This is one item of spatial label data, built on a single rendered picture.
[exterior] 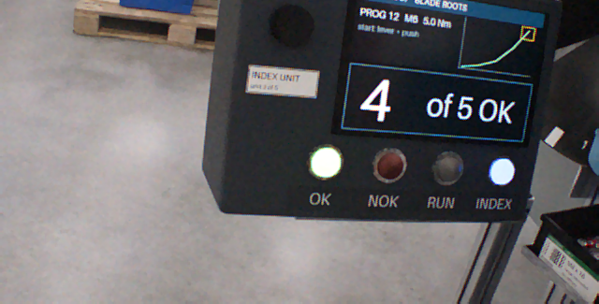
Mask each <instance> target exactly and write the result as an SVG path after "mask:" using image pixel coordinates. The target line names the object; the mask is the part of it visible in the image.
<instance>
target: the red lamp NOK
mask: <svg viewBox="0 0 599 304"><path fill-rule="evenodd" d="M405 167H406V163H405V159H404V156H403V154H402V152H400V151H399V150H397V149H395V148H386V149H383V150H381V151H380V152H378V153H377V154H376V155H375V157H374V159H373V175H374V176H375V177H376V178H377V179H378V180H379V181H382V182H394V181H397V180H398V179H399V178H400V177H401V176H402V175H403V172H404V170H405Z"/></svg>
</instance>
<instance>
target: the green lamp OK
mask: <svg viewBox="0 0 599 304"><path fill-rule="evenodd" d="M342 168H343V156H342V152H341V151H340V149H339V148H338V147H335V146H334V145H331V144H321V145H318V146H316V147H315V148H313V149H312V151H311V152H309V155H308V158H307V169H308V171H309V173H310V174H312V175H313V176H314V177H316V178H318V179H320V180H329V179H332V178H333V177H335V176H336V175H338V174H339V173H340V172H341V170H342Z"/></svg>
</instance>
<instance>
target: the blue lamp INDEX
mask: <svg viewBox="0 0 599 304"><path fill-rule="evenodd" d="M515 173H516V166H515V163H514V162H513V160H512V159H510V158H509V156H507V155H498V156H496V157H494V158H493V159H492V160H491V161H490V162H489V164H488V166H487V169H486V176H487V180H488V182H489V183H490V184H491V185H493V186H495V187H501V186H505V185H507V184H508V183H509V182H511V181H512V180H513V178H514V176H515Z"/></svg>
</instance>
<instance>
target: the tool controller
mask: <svg viewBox="0 0 599 304"><path fill-rule="evenodd" d="M561 13H562V2H561V1H560V0H220V2H219V11H218V21H217V28H216V32H215V41H214V52H213V61H212V74H211V80H210V90H209V101H208V110H207V121H206V131H205V140H204V151H203V161H202V170H203V174H204V176H205V178H206V181H207V183H208V184H209V188H210V190H211V192H212V194H213V196H214V198H215V202H216V204H217V206H218V209H219V210H220V211H221V212H223V213H226V214H238V215H253V216H281V217H308V218H336V219H356V220H368V219H390V220H418V221H420V220H443V221H457V220H469V221H489V220H493V221H519V220H521V219H523V217H524V215H525V210H526V207H527V202H528V197H529V193H530V188H531V185H532V181H533V174H534V168H535V162H536V155H537V151H538V146H539V141H540V137H541V132H542V127H543V123H544V119H545V114H546V109H547V99H548V90H549V85H550V82H551V77H552V76H551V72H552V67H553V63H554V58H555V50H556V45H557V41H558V36H559V35H558V32H559V27H560V22H561ZM348 62H360V63H370V64H380V65H389V66H399V67H410V68H413V70H412V78H411V83H410V89H409V95H408V97H409V102H408V108H407V114H406V121H405V127H404V133H402V135H395V134H380V133H367V132H353V131H340V125H341V118H342V111H343V97H344V90H345V83H346V76H347V68H348ZM321 144H331V145H334V146H335V147H338V148H339V149H340V151H341V152H342V156H343V168H342V170H341V172H340V173H339V174H338V175H336V176H335V177H333V178H332V179H329V180H320V179H318V178H316V177H314V176H313V175H312V174H310V173H309V171H308V169H307V158H308V155H309V152H311V151H312V149H313V148H315V147H316V146H318V145H321ZM386 148H395V149H397V150H399V151H400V152H402V154H403V156H404V159H405V163H406V167H405V170H404V172H403V175H402V176H401V177H400V178H399V179H398V180H397V181H394V182H382V181H379V180H378V179H377V178H376V177H375V176H374V175H373V159H374V157H375V155H376V154H377V153H378V152H380V151H381V150H383V149H386ZM443 152H454V153H456V154H457V155H458V156H459V157H460V158H461V160H462V162H463V172H462V174H461V176H460V178H459V179H458V180H457V181H456V182H454V183H452V184H445V185H442V184H439V183H438V182H436V180H435V179H434V177H433V176H432V172H431V169H432V165H433V163H434V160H435V158H436V157H437V156H438V155H439V154H441V153H443ZM498 155H507V156H509V158H510V159H512V160H513V162H514V163H515V166H516V173H515V176H514V178H513V180H512V181H511V182H509V183H508V184H507V185H505V186H501V187H495V186H493V185H491V184H490V183H489V182H488V180H487V176H486V169H487V166H488V164H489V162H490V161H491V160H492V159H493V158H494V157H496V156H498Z"/></svg>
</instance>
